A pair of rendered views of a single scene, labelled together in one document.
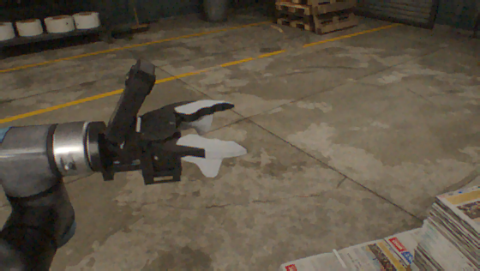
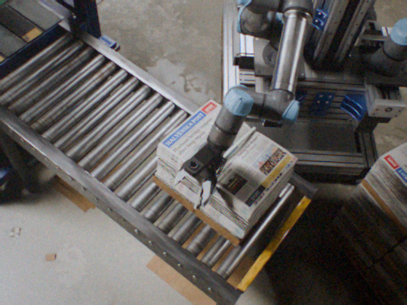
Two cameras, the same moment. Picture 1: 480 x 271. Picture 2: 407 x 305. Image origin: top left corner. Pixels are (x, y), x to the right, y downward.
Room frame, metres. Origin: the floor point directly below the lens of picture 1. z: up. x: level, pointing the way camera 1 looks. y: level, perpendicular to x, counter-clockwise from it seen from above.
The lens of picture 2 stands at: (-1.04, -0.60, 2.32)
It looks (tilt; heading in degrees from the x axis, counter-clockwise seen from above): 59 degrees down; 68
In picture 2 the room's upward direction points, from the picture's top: 9 degrees clockwise
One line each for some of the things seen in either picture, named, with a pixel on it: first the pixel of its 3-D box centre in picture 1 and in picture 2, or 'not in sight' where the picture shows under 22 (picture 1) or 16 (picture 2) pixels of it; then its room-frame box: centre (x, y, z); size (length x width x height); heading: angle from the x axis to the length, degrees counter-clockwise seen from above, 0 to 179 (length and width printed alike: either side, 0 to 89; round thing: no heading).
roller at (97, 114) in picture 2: not in sight; (98, 113); (-1.08, 0.54, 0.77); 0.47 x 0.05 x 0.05; 38
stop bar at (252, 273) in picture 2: not in sight; (275, 242); (-0.55, -0.14, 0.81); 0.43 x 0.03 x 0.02; 38
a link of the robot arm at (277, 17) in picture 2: not in sight; (285, 28); (-0.27, 0.68, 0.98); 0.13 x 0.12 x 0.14; 154
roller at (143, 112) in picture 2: not in sight; (122, 131); (-1.00, 0.44, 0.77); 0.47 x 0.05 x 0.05; 38
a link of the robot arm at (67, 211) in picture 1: (40, 217); not in sight; (0.37, 0.31, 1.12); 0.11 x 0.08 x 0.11; 11
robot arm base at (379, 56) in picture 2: not in sight; (392, 57); (0.21, 0.55, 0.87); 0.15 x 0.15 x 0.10
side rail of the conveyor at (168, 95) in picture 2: not in sight; (176, 107); (-0.75, 0.54, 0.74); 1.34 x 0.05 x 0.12; 128
